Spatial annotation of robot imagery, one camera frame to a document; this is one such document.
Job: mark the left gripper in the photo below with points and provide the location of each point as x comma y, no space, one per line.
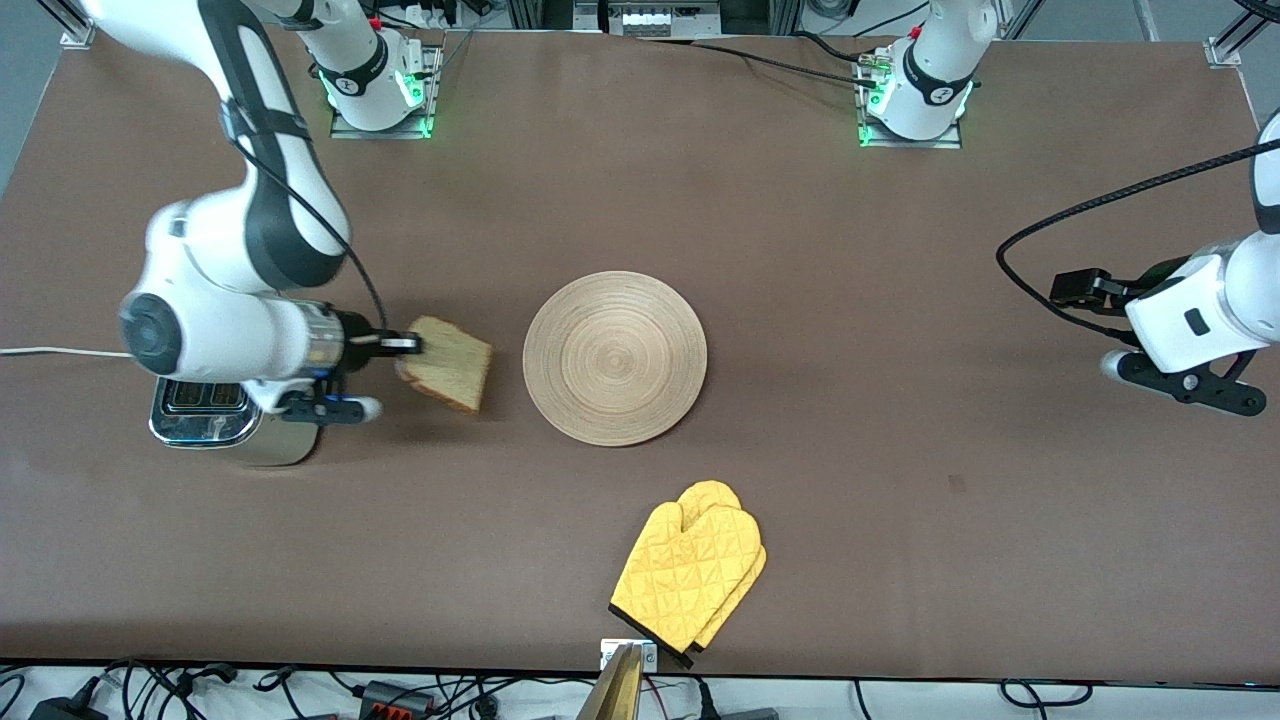
1158,275

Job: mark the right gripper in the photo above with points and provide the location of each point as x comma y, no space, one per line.
356,331

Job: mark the brown bread slice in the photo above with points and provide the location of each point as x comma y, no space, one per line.
455,365

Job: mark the round wooden plate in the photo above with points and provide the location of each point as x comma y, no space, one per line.
615,360

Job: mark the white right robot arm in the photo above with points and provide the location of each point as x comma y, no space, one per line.
200,250

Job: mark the silver two-slot toaster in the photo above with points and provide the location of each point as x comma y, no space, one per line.
200,425

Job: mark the yellow quilted oven mitt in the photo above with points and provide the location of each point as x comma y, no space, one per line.
685,570
712,490

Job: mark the red black connector block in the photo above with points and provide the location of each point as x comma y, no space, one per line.
395,700

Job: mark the white power strip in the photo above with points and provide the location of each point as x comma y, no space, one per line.
650,20

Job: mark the brass coloured stand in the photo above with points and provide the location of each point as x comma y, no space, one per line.
615,695

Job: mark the black power adapter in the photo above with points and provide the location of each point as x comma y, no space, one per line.
65,712

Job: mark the black plug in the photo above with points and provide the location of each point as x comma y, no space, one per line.
745,715

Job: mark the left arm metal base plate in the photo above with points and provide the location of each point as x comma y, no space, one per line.
955,140

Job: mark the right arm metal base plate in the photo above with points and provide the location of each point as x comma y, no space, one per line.
432,85

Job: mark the silver table corner bracket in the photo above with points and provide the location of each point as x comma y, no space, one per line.
1225,52
78,36

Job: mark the small silver metal bracket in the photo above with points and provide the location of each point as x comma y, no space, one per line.
607,655

